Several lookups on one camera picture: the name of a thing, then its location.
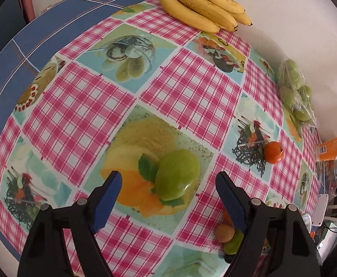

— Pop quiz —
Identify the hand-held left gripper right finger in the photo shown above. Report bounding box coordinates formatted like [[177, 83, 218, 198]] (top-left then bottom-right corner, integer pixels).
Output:
[[215, 171, 322, 277]]

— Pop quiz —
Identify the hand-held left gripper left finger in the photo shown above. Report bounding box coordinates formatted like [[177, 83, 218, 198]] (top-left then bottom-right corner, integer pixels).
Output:
[[18, 171, 123, 277]]

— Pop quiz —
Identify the tangerine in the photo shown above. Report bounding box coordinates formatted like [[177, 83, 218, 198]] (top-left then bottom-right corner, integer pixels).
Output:
[[264, 141, 284, 164], [223, 208, 234, 226]]

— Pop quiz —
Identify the large green jujube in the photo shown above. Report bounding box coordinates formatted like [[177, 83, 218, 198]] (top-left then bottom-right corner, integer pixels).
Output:
[[155, 149, 200, 201]]

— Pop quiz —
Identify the steel bowl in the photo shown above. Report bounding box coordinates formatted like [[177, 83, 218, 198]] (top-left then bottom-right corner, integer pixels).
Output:
[[301, 214, 312, 233]]

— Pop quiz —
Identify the brown longan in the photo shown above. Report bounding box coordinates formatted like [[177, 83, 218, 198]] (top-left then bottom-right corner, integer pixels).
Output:
[[215, 224, 235, 242]]

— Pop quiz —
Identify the small green jujube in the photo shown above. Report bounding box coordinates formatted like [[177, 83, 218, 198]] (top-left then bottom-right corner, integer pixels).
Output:
[[224, 229, 245, 255]]

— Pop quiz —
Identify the white plastic box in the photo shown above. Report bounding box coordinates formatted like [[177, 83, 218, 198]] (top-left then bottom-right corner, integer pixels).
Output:
[[311, 194, 329, 227]]

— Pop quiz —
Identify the clear plastic longan box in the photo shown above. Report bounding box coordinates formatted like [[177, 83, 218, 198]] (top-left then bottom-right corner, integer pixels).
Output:
[[316, 159, 337, 199]]

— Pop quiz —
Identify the orange paper cup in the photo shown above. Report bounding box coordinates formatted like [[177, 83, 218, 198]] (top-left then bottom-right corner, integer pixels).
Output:
[[318, 134, 337, 161]]

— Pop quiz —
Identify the pink checkered printed tablecloth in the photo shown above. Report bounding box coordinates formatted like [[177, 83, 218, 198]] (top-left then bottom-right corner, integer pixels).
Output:
[[0, 0, 328, 277]]

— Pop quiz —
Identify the clear bag of green jujubes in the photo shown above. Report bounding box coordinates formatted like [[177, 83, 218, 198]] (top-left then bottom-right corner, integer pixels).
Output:
[[277, 58, 318, 128]]

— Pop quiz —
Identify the blue table cover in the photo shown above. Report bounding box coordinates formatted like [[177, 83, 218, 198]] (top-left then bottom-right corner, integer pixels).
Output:
[[0, 0, 160, 179]]

